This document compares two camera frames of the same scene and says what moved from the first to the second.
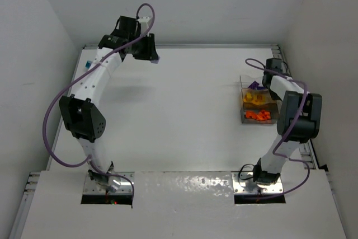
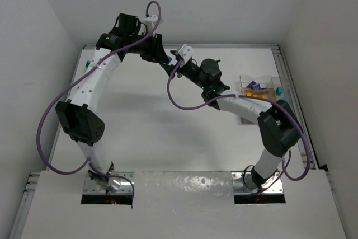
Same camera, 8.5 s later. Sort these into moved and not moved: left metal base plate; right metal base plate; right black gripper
Moved: right black gripper
Not moved: left metal base plate; right metal base plate
